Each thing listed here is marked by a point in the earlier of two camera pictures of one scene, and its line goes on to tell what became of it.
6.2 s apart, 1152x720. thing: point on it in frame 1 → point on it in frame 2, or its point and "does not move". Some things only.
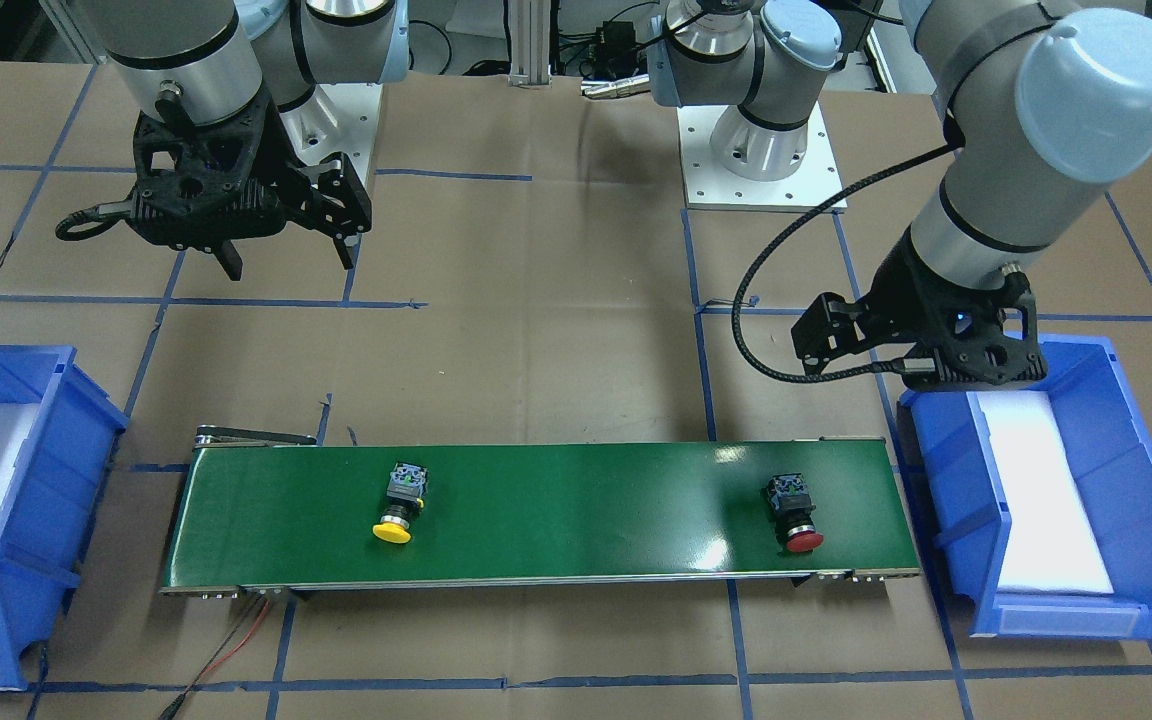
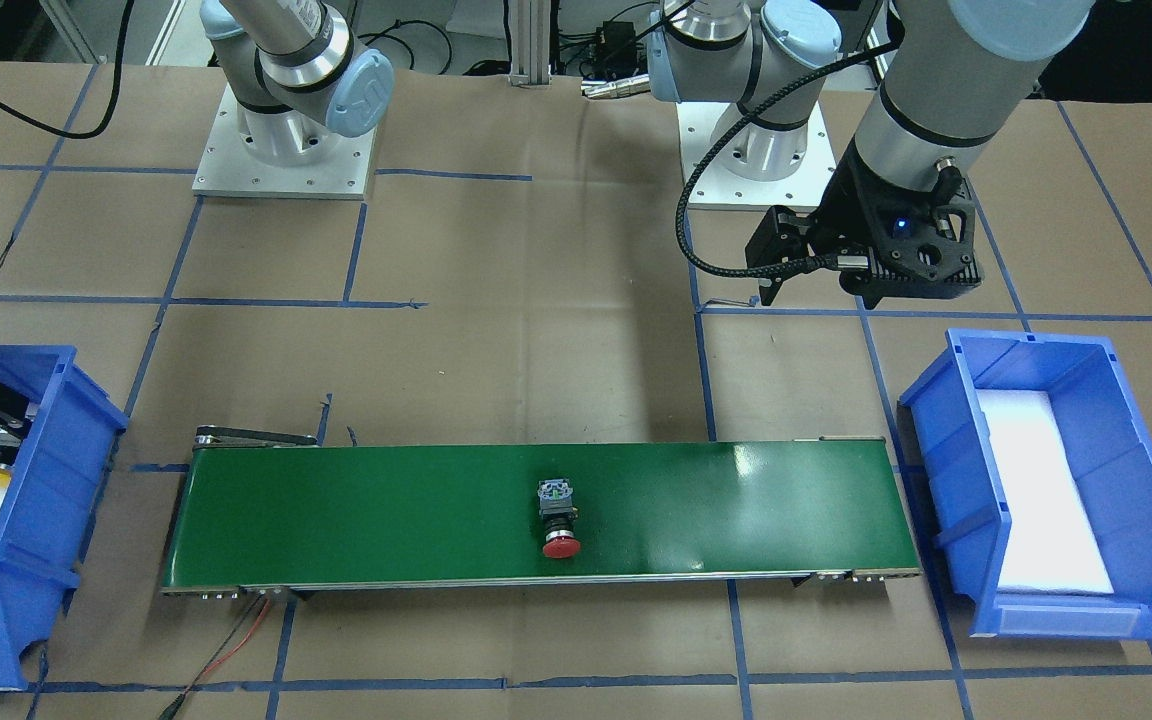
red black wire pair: x=203 y=670 does not move
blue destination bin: x=32 y=564 does not move
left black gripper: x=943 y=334 → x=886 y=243
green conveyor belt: x=266 y=510 does not move
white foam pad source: x=1051 y=543 does not move
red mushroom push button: x=793 y=507 → x=558 y=513
